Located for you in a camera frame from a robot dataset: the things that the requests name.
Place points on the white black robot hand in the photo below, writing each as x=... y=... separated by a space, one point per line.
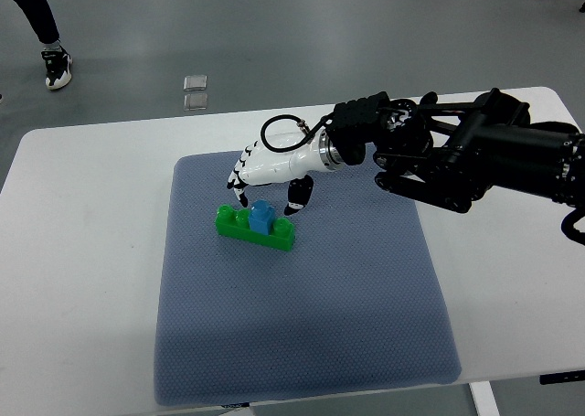
x=260 y=166

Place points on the small blue block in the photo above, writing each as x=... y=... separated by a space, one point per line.
x=261 y=217

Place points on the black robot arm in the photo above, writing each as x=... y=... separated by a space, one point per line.
x=450 y=154

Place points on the long green block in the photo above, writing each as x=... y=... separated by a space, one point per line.
x=239 y=224

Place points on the upper metal floor plate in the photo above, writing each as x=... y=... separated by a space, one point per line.
x=195 y=83

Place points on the blue-grey fabric mat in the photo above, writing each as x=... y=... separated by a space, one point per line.
x=354 y=305

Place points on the black white sneaker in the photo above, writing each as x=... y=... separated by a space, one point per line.
x=57 y=62

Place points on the person leg dark trousers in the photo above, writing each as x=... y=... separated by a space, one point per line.
x=41 y=19

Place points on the white table leg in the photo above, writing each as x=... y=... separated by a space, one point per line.
x=484 y=399

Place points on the black table control panel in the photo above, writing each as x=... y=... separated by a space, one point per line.
x=562 y=377

